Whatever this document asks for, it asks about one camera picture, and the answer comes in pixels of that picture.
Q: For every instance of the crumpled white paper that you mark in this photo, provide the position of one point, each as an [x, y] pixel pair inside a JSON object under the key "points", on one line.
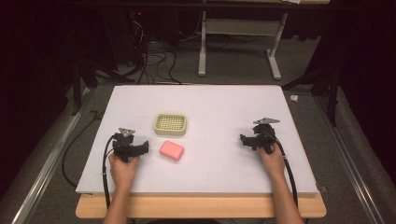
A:
{"points": [[294, 98]]}

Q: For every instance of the wooden table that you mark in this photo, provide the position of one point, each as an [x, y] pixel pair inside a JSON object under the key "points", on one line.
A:
{"points": [[199, 207]]}

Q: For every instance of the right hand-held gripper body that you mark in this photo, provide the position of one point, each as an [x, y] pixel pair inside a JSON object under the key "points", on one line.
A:
{"points": [[265, 137]]}

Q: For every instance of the white metal desk frame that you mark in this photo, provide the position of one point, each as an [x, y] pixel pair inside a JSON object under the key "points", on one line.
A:
{"points": [[203, 46]]}

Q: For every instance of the person's right hand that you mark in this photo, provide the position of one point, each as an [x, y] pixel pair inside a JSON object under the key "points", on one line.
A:
{"points": [[274, 163]]}

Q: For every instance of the black stand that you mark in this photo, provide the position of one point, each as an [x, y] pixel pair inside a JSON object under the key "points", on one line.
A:
{"points": [[333, 93]]}

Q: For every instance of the white foam board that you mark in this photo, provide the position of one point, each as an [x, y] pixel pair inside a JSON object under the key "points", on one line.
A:
{"points": [[205, 168]]}

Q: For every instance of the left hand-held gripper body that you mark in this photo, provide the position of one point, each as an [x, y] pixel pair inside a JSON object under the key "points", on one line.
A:
{"points": [[124, 143]]}

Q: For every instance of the aluminium rail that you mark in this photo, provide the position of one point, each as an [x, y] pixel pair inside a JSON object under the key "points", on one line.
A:
{"points": [[46, 168], [351, 168]]}

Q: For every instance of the cream soap dish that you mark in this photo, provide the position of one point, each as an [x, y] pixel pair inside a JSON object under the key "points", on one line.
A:
{"points": [[170, 124]]}

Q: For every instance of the pink soap bar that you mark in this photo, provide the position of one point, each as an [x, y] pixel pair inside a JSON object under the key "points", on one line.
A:
{"points": [[172, 150]]}

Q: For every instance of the person's left hand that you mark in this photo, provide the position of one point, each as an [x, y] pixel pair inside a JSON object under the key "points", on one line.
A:
{"points": [[123, 171]]}

